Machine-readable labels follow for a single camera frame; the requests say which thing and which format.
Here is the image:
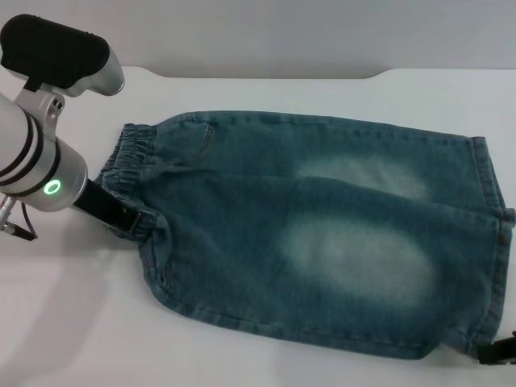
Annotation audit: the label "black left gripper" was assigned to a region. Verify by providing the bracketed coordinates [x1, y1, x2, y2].
[73, 179, 145, 235]

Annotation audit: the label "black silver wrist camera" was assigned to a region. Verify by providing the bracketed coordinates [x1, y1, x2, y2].
[0, 14, 127, 141]

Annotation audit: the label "blue denim shorts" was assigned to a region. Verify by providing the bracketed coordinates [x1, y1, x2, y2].
[98, 109, 516, 360]

